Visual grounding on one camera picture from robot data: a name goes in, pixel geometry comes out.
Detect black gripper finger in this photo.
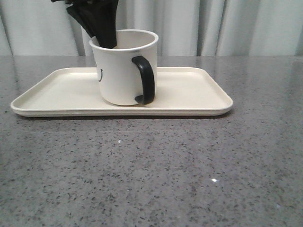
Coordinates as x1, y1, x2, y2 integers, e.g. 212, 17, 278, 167
78, 0, 118, 48
66, 5, 96, 37

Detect white smiley mug black handle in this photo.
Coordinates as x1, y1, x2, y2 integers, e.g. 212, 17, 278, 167
89, 29, 159, 105

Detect pale grey-green curtain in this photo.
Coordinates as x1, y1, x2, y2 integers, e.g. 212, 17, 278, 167
0, 0, 303, 56

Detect cream rectangular plastic tray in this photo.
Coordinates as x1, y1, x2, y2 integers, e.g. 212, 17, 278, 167
10, 67, 233, 117

